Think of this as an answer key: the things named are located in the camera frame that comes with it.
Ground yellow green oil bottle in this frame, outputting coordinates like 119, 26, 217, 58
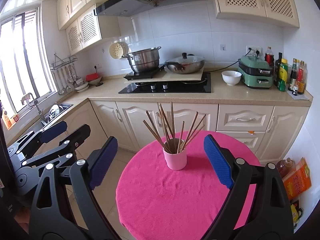
278, 59, 288, 92

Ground red cap sauce bottle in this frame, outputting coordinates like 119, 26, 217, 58
297, 61, 305, 94

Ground round cream steamer plate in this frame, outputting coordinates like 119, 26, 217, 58
109, 42, 129, 60

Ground white bowl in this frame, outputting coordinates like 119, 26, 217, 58
221, 70, 242, 86

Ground black induction cooker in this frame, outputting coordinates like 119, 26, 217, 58
124, 64, 164, 81

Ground hanging utensil rack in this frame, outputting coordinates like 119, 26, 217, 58
49, 53, 78, 96

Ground red container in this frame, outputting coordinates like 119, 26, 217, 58
86, 73, 100, 82

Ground orange snack package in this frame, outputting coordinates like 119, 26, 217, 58
283, 157, 311, 200

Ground pink table cloth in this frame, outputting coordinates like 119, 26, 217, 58
115, 130, 262, 240

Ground green electric grill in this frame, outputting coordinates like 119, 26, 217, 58
238, 56, 273, 89

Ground steel wok with lid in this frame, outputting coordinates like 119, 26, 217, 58
163, 53, 205, 74

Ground steel stock pot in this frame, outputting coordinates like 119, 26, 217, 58
122, 46, 161, 73

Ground sink faucet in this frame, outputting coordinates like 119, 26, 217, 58
21, 93, 45, 121

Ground pink cup holder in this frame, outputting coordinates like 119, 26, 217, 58
163, 138, 187, 171

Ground black gas hob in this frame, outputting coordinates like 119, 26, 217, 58
118, 72, 211, 94

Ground dark sauce bottle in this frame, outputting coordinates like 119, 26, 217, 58
288, 58, 297, 91

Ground steel sink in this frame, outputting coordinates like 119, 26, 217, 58
28, 103, 72, 132

